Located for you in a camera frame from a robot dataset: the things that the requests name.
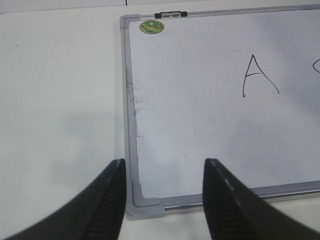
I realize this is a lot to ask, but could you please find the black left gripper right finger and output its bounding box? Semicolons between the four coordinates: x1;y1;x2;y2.
203;158;320;240

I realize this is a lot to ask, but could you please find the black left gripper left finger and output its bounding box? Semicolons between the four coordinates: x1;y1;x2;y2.
9;159;126;240

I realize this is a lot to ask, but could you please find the round green sticker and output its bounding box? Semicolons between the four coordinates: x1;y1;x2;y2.
139;20;165;35

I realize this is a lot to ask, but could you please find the white board with grey frame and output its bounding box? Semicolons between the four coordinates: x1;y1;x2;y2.
120;2;320;219

